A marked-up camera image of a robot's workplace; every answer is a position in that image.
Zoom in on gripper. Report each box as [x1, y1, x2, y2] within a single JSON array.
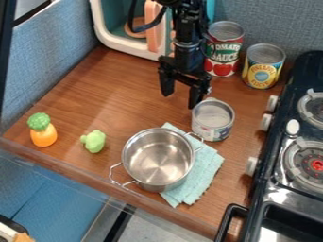
[[156, 40, 213, 111]]

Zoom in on white and blue can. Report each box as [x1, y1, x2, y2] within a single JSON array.
[[190, 96, 236, 143]]

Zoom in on red tomato can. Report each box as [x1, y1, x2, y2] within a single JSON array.
[[203, 20, 247, 78]]

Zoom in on silver pot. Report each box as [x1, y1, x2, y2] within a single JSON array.
[[108, 127, 206, 194]]

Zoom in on yellow and blue can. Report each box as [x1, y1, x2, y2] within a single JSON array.
[[241, 43, 288, 90]]

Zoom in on toy microwave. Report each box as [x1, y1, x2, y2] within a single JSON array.
[[88, 0, 217, 62]]

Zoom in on light blue cloth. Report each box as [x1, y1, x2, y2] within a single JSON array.
[[159, 122, 227, 209]]

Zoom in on toy stove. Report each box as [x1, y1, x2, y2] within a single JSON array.
[[212, 50, 323, 242]]

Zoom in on orange and green toy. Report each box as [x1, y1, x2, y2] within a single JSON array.
[[26, 112, 60, 148]]

